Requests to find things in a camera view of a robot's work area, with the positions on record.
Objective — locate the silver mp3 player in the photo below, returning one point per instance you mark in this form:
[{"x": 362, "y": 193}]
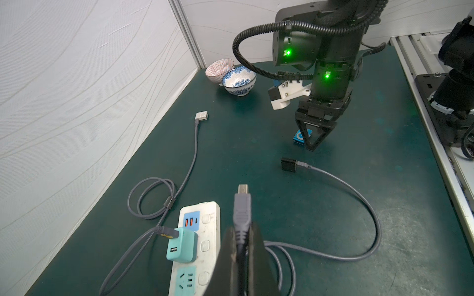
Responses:
[{"x": 201, "y": 116}]

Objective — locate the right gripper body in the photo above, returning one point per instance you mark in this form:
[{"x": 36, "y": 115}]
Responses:
[{"x": 323, "y": 114}]

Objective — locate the white colourful power strip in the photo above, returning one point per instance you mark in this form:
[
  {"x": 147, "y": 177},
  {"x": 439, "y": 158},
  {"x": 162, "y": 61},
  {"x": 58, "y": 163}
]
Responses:
[{"x": 193, "y": 278}]

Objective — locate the blue patterned bowl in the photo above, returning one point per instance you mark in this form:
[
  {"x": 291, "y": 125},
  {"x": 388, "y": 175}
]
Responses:
[{"x": 239, "y": 81}]

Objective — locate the teal USB charger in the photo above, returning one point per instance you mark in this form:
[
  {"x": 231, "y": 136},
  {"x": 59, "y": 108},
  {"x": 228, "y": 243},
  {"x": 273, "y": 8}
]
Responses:
[{"x": 183, "y": 248}]

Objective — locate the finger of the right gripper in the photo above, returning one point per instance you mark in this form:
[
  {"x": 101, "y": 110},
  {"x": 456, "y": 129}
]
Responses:
[
  {"x": 317, "y": 134},
  {"x": 306, "y": 130}
]

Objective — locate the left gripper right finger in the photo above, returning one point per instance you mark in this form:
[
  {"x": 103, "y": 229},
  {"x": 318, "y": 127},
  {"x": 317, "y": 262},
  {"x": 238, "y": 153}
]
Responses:
[{"x": 261, "y": 281}]

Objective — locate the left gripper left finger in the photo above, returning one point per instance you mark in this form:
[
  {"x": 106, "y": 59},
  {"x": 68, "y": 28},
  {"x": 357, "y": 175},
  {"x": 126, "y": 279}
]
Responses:
[{"x": 224, "y": 280}]

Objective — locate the aluminium front rail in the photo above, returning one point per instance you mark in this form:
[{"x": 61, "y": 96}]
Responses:
[{"x": 456, "y": 170}]

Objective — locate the blue mp3 player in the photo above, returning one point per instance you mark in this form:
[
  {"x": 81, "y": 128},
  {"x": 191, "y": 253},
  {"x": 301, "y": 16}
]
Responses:
[{"x": 298, "y": 138}]

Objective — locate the pink striped bowl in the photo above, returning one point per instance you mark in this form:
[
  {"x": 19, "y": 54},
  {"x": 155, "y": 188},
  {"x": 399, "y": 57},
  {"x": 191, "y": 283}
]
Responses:
[{"x": 218, "y": 69}]

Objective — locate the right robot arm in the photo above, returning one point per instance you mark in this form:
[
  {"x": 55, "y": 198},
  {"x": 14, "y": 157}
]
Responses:
[{"x": 321, "y": 40}]

